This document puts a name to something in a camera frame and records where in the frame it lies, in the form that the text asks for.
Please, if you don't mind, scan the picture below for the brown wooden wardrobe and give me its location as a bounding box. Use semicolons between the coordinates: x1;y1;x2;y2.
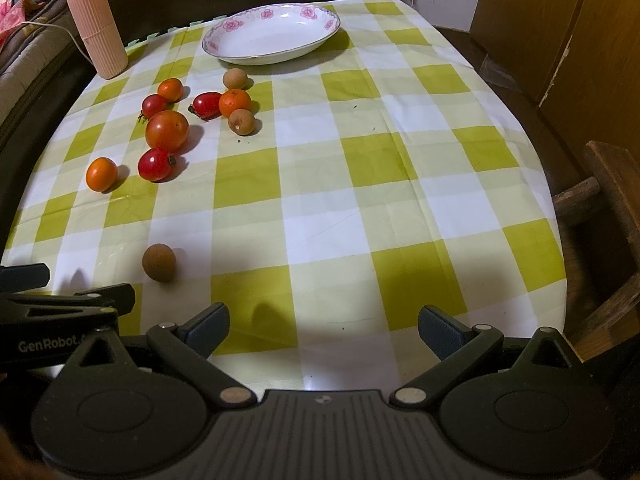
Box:
471;0;639;157

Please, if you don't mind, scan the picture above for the pink ribbed cylindrical case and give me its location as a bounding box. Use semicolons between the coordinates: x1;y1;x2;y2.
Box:
66;0;128;79

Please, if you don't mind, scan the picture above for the pink floral fabric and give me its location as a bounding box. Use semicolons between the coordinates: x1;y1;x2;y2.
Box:
0;0;42;47

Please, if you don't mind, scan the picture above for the large orange-red tomato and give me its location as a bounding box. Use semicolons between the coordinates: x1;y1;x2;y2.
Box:
145;110;189;153

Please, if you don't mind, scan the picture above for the oblong red cherry tomato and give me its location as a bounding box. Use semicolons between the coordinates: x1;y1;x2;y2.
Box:
188;91;221;120

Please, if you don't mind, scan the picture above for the wooden chair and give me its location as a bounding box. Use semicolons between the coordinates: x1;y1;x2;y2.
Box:
553;141;639;361

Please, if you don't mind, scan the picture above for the yellow checkered tablecloth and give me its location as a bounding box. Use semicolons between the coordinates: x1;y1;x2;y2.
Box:
2;0;566;391

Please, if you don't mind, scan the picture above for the white floral porcelain plate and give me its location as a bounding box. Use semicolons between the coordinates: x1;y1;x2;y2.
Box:
202;3;341;66

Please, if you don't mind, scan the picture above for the brown longan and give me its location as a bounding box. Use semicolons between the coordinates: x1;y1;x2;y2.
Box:
222;67;248;90
142;244;177;283
228;108;256;136

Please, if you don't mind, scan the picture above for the green foam mat edge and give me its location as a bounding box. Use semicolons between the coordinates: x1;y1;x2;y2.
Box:
125;20;205;52

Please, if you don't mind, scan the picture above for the small orange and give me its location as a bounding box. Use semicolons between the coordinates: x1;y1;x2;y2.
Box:
156;78;183;103

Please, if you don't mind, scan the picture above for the orange tangerine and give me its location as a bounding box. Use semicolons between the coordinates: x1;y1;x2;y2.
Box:
86;157;118;193
218;89;252;118

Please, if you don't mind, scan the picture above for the grey padded cushion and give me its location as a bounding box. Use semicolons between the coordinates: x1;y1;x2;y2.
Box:
1;0;79;126

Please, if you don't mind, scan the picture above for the white cable on left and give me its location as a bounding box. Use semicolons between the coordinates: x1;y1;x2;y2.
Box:
19;20;96;68

